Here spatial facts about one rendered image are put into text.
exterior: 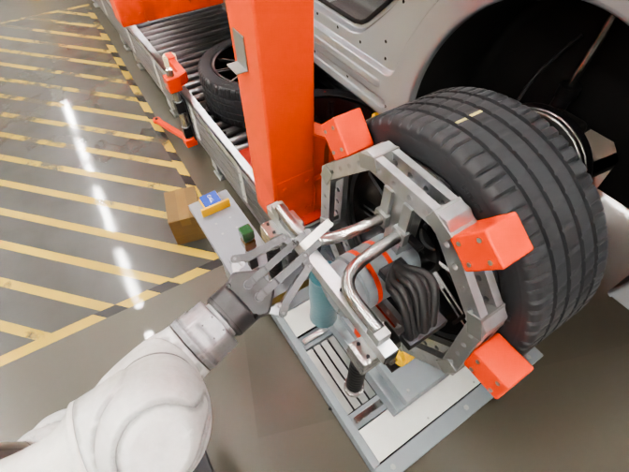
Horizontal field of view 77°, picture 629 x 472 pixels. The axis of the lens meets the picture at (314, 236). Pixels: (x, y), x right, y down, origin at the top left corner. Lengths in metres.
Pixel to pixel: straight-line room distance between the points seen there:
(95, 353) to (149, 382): 1.57
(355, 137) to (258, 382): 1.15
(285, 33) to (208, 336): 0.74
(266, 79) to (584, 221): 0.77
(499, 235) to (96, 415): 0.57
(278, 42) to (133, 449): 0.89
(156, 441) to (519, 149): 0.72
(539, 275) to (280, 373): 1.20
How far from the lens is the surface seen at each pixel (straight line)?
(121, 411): 0.42
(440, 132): 0.80
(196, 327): 0.59
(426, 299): 0.72
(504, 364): 0.88
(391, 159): 0.83
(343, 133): 0.89
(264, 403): 1.71
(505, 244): 0.69
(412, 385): 1.52
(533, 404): 1.91
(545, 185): 0.82
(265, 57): 1.05
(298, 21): 1.07
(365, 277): 0.86
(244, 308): 0.60
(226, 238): 1.55
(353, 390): 0.90
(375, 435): 1.61
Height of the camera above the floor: 1.63
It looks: 51 degrees down
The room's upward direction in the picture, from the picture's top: straight up
